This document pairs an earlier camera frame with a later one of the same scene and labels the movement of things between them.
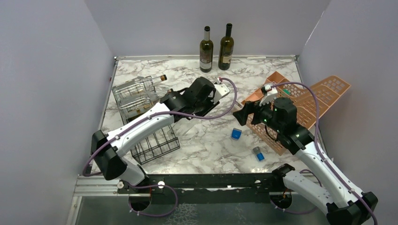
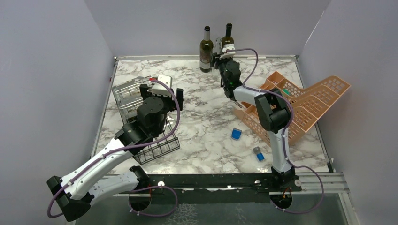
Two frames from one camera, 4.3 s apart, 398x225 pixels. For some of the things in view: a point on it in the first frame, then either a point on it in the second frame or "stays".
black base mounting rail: x=206 y=188 stays
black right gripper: x=249 y=107 to x=218 y=60
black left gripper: x=210 y=106 to x=172 y=103
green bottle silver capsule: x=206 y=50 stays
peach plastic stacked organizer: x=311 y=102 stays
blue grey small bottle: x=259 y=154 stays
